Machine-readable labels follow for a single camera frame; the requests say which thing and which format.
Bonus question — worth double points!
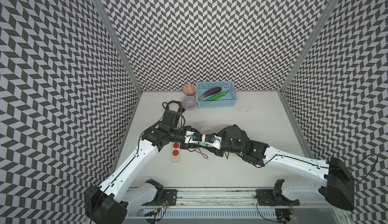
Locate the aluminium corner post right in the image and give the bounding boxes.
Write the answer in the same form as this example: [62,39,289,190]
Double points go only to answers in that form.
[280,0,339,94]

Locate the orange blue patterned bowl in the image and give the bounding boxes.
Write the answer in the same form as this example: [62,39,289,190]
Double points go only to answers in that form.
[182,83,197,96]

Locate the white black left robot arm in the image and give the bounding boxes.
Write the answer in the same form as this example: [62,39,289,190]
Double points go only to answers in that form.
[84,110,185,224]

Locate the green plug white fan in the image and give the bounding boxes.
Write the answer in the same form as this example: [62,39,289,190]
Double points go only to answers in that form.
[199,142,209,148]

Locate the green toy cucumber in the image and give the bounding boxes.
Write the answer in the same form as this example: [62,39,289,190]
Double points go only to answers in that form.
[206,91,228,101]

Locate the black power strip cable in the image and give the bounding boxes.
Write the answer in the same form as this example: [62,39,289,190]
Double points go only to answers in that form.
[162,100,186,115]

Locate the white desk fan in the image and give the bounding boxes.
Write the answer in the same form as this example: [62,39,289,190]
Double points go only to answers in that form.
[195,123,213,135]

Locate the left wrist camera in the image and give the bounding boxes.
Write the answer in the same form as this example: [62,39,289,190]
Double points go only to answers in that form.
[184,131,206,144]

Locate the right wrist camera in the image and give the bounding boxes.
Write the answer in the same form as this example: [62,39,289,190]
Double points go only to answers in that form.
[205,135,222,150]

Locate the aluminium corner post left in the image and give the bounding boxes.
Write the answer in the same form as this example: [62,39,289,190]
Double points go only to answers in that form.
[91,0,142,95]

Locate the lilac plastic bowl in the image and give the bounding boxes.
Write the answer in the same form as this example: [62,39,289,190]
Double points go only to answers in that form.
[182,96,198,110]

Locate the purple toy eggplant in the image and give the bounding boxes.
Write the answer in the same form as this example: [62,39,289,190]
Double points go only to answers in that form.
[199,87,222,100]

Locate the beige power strip red sockets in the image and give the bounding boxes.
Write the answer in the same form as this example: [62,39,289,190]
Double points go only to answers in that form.
[171,143,180,163]

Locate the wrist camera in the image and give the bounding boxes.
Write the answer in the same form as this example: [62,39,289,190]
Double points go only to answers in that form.
[205,135,222,150]
[184,131,206,144]

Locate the light blue perforated basket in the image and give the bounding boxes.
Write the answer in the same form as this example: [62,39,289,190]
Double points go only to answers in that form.
[196,81,237,108]

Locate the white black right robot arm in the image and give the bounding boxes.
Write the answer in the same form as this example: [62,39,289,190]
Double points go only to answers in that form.
[217,125,355,211]

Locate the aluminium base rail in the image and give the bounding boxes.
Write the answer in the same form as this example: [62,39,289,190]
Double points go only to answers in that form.
[120,188,353,224]

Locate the aluminium corner post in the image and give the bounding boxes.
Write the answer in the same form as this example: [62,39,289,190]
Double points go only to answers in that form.
[280,0,339,94]
[91,0,142,95]

